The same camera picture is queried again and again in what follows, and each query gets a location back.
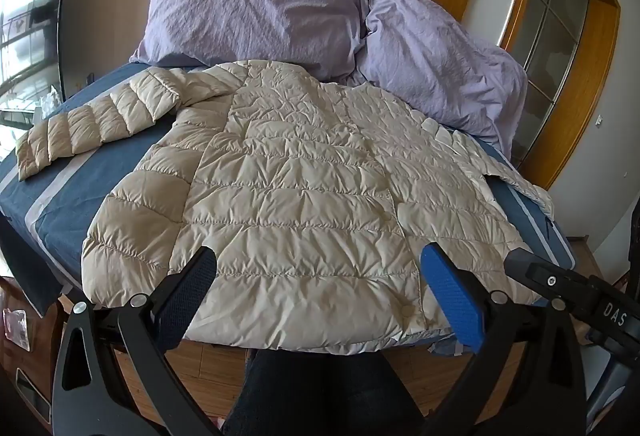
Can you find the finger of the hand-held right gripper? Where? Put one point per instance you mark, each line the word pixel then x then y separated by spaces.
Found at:
pixel 535 272

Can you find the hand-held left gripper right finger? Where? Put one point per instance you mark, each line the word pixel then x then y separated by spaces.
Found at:
pixel 452 296

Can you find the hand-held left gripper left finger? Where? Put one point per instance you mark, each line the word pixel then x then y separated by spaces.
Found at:
pixel 190 296

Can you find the cream quilted puffer jacket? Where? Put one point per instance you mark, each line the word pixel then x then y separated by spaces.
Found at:
pixel 300 196

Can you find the person's dark trouser legs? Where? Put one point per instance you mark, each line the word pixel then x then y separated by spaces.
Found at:
pixel 320 396

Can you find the blue striped bed sheet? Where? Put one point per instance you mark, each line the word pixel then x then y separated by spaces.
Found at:
pixel 50 206

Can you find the clear plastic bag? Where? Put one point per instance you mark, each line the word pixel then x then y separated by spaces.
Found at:
pixel 15 328

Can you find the brown wooden nightstand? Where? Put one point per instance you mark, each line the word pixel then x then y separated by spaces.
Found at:
pixel 25 391

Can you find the glass panel door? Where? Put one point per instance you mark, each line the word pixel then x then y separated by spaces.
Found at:
pixel 550 41

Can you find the small lilac pillow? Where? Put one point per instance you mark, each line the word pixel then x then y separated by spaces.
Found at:
pixel 435 61

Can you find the large lilac pillow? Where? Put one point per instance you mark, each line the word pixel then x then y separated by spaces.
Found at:
pixel 250 11

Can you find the black framed mirror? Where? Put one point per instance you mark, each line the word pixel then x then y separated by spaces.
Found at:
pixel 35 31

